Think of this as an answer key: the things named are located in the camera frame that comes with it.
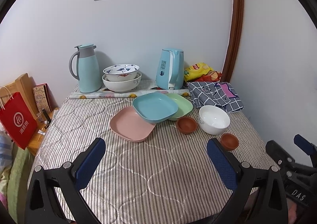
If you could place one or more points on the brown wooden door frame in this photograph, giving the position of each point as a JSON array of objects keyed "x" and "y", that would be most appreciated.
[{"x": 234, "y": 40}]

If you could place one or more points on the orange red snack bag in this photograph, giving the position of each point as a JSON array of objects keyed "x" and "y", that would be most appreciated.
[{"x": 211, "y": 76}]

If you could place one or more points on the blue square plate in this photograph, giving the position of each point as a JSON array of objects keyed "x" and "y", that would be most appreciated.
[{"x": 155, "y": 107}]

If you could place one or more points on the patterned dark red book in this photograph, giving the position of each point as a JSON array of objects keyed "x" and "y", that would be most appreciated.
[{"x": 41, "y": 97}]

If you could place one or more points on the light blue thermos jug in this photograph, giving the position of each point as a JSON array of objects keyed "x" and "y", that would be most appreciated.
[{"x": 84, "y": 66}]

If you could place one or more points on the striped quilted table cover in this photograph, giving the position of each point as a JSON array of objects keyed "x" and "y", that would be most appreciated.
[{"x": 168, "y": 178}]

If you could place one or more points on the red paper shopping bag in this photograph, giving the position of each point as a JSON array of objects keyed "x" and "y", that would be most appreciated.
[{"x": 17, "y": 119}]

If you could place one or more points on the blue patterned porcelain bowl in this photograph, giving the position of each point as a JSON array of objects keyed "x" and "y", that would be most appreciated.
[{"x": 121, "y": 72}]

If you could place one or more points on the pink square plate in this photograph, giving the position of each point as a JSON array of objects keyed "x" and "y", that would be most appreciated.
[{"x": 130, "y": 126}]

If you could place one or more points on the grey checked folded cloth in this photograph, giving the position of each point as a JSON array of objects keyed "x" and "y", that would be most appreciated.
[{"x": 219, "y": 94}]

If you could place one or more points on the white ceramic bowl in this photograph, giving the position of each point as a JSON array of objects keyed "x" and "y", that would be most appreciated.
[{"x": 213, "y": 120}]

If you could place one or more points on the light blue electric kettle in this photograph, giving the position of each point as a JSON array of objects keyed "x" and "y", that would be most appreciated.
[{"x": 170, "y": 73}]

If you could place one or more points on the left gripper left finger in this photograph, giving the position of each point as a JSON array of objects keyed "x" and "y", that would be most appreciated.
[{"x": 79, "y": 173}]

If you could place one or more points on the small brown bowl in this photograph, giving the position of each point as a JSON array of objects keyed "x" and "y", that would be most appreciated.
[
  {"x": 186, "y": 125},
  {"x": 229, "y": 141}
]

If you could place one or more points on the fruit patterned oilcloth mat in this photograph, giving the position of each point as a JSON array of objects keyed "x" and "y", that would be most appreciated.
[{"x": 146, "y": 86}]

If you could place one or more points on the large white porcelain bowl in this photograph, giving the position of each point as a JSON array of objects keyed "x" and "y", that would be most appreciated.
[{"x": 122, "y": 86}]

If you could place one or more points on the green square plate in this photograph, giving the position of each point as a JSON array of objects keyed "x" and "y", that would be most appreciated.
[{"x": 184, "y": 106}]

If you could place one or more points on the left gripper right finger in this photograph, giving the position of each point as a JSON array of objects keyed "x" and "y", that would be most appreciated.
[{"x": 227, "y": 165}]

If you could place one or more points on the right hand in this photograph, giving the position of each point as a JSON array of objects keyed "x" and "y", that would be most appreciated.
[{"x": 292, "y": 211}]

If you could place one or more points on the brown cardboard box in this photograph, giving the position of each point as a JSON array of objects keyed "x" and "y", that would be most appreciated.
[{"x": 24, "y": 86}]

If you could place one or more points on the yellow chips bag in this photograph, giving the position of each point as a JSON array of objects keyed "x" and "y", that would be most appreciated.
[{"x": 196, "y": 71}]

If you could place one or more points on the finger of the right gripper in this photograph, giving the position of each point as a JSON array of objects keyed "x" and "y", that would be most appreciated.
[
  {"x": 307, "y": 147},
  {"x": 284, "y": 160}
]

